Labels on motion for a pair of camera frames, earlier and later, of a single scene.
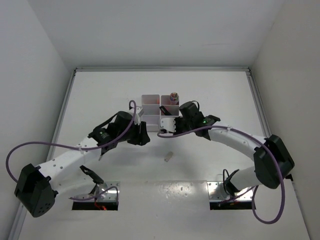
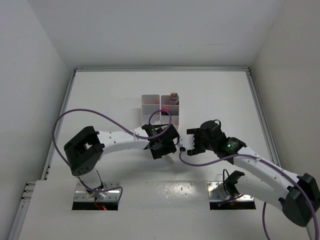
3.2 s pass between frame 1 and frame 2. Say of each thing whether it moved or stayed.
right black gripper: moved
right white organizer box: stayed
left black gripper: moved
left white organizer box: stayed
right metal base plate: stayed
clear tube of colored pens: stayed
